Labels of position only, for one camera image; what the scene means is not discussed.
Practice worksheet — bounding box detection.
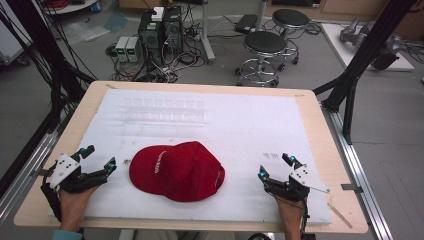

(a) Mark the black round stool chrome base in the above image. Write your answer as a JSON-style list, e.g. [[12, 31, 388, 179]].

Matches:
[[271, 8, 311, 73], [234, 30, 290, 89]]

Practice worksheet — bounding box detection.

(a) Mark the tangle of floor cables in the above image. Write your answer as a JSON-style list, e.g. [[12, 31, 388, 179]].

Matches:
[[105, 19, 208, 84]]

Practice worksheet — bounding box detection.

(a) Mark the aluminium rail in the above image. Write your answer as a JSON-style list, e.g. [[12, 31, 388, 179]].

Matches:
[[0, 130, 60, 223], [320, 105, 395, 240]]

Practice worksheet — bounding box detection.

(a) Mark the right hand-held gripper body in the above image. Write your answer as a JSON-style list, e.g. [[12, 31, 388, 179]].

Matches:
[[265, 165, 331, 203]]

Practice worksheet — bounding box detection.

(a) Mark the black metal frame post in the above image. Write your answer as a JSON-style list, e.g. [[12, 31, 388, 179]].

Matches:
[[312, 0, 420, 146]]

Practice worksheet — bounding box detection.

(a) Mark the thin wooden stick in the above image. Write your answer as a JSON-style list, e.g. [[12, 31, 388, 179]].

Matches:
[[327, 202, 354, 230]]

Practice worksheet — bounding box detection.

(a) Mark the black metal frame with cables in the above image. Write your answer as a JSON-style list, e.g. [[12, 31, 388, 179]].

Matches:
[[0, 0, 98, 198]]

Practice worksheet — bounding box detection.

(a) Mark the black flat device on floor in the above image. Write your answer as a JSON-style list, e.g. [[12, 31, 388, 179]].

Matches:
[[233, 13, 260, 35]]

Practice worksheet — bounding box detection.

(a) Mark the hand-held gripper cable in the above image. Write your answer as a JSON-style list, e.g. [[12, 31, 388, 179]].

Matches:
[[299, 196, 317, 240], [40, 171, 63, 223]]

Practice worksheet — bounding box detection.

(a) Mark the white foam mat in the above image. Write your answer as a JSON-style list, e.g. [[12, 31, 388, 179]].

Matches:
[[49, 88, 333, 225]]

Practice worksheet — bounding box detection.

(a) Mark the black computer tower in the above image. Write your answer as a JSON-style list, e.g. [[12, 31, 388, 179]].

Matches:
[[162, 5, 185, 56], [137, 10, 165, 65]]

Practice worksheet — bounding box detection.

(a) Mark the grey metal stand leg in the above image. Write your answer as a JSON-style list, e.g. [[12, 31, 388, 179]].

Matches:
[[199, 0, 217, 65]]

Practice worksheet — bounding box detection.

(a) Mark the round white table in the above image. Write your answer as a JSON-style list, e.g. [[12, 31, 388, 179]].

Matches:
[[40, 0, 100, 16]]

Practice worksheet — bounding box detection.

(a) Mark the left hand-held gripper cable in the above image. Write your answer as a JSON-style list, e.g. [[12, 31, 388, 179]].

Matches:
[[40, 171, 63, 223]]

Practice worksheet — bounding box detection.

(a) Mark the red baseball cap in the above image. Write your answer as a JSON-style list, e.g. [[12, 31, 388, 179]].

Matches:
[[128, 140, 226, 203]]

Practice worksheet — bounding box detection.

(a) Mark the grey robot part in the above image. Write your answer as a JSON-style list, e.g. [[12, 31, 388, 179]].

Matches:
[[339, 17, 402, 71]]

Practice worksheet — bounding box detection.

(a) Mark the clear plastic sheet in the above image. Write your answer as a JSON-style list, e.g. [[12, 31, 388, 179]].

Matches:
[[62, 10, 130, 43]]

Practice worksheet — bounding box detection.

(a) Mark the right hand-held gripper cable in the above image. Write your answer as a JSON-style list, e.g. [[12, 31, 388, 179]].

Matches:
[[299, 196, 317, 240]]

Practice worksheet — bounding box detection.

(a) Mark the white box on tower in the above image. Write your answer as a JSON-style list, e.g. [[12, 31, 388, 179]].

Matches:
[[151, 6, 166, 23]]

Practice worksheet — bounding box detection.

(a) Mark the person's left hand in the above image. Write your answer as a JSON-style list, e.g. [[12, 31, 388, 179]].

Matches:
[[59, 185, 100, 232]]

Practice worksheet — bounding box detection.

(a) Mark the white floor platform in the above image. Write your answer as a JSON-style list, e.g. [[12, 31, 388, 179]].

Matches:
[[320, 22, 416, 72]]

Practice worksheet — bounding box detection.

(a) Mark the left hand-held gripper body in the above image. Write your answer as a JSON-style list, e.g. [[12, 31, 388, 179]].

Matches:
[[49, 152, 109, 195]]

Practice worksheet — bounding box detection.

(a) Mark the person's right hand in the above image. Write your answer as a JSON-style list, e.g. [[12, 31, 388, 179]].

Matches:
[[275, 195, 305, 228]]

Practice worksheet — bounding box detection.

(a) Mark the grey equipment case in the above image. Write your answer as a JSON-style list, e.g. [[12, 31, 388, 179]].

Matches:
[[0, 0, 33, 67]]

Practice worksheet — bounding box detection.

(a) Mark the grey metal bracket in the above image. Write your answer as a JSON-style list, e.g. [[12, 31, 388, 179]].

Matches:
[[340, 182, 364, 195]]

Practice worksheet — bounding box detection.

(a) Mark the grey bench power supply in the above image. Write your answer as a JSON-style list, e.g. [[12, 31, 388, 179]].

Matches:
[[114, 35, 130, 63], [125, 36, 143, 64]]

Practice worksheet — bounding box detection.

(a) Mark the clear plastic compartment tray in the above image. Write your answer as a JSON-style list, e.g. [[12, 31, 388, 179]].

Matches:
[[114, 96, 207, 128]]

